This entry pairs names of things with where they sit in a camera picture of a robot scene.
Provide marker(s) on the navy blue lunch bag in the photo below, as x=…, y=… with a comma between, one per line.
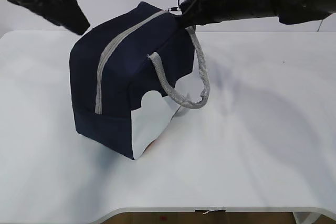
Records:
x=130, y=75

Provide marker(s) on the white table leg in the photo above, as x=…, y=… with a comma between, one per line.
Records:
x=306, y=217

